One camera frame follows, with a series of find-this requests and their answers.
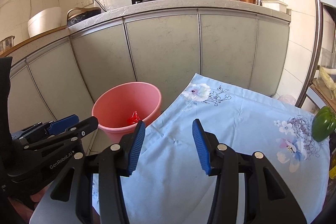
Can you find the pink plastic bucket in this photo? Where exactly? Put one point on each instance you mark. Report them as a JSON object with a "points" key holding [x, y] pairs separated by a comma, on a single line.
{"points": [[118, 103]]}

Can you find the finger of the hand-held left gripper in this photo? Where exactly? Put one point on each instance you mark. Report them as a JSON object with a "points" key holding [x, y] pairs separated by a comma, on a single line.
{"points": [[63, 125], [84, 127]]}

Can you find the light blue floral cloth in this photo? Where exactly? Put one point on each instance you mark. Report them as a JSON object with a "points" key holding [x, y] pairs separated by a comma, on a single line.
{"points": [[236, 121]]}

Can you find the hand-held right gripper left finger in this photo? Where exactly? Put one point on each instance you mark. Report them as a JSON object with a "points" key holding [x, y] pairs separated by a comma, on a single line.
{"points": [[136, 148]]}

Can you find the red crumpled wrapper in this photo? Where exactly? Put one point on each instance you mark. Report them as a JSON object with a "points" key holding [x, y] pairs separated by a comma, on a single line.
{"points": [[134, 119]]}

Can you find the metal storage rack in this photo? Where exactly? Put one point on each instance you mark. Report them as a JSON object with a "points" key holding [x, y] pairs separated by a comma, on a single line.
{"points": [[316, 29]]}

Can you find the green bell pepper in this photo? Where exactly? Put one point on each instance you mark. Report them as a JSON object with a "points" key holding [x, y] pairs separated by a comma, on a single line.
{"points": [[324, 124]]}

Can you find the white rectangular container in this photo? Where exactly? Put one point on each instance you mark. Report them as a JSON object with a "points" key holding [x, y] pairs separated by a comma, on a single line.
{"points": [[274, 6]]}

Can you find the white rice cooker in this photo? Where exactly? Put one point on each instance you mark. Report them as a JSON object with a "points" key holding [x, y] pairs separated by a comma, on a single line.
{"points": [[44, 22]]}

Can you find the pale pink plastic bag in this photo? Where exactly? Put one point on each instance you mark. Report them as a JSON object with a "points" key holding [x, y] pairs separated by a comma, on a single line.
{"points": [[287, 99]]}

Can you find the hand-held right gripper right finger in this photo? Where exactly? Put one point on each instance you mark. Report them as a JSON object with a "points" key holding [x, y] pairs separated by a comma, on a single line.
{"points": [[200, 148]]}

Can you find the grey kitchen cabinet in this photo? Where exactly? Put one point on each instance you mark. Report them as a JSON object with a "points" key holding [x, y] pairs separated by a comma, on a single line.
{"points": [[162, 43]]}

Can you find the white radish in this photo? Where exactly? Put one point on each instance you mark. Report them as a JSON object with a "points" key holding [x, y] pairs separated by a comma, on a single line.
{"points": [[326, 78]]}

